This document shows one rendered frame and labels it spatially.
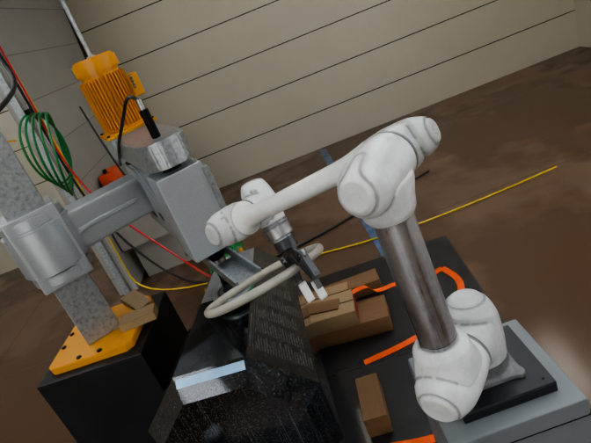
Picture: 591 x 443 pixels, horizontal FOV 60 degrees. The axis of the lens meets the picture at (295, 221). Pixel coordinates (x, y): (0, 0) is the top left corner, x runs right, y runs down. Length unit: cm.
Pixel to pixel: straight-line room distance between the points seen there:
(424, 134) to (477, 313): 55
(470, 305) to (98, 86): 210
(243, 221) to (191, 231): 86
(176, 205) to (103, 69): 90
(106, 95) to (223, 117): 435
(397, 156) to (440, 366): 54
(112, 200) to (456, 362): 204
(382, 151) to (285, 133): 606
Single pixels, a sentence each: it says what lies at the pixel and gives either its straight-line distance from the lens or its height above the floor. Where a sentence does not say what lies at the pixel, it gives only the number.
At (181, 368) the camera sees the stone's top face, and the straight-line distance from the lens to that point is 231.
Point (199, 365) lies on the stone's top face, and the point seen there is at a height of 82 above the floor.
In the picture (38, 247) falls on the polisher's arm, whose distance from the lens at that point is 276.
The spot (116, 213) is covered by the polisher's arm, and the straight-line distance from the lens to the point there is 289.
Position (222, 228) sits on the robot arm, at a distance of 148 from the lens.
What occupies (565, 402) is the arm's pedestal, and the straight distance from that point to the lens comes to 166.
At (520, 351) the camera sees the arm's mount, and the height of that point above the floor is 84.
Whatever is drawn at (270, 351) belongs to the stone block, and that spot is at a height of 74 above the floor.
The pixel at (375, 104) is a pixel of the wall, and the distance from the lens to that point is 730.
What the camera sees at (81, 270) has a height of 118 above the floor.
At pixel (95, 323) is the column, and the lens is 299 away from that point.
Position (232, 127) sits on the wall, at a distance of 711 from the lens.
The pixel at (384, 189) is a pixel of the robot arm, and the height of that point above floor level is 161.
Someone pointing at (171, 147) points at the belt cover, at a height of 165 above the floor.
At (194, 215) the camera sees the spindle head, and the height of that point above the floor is 133.
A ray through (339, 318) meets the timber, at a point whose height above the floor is 20.
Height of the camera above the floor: 203
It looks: 23 degrees down
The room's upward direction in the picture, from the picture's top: 22 degrees counter-clockwise
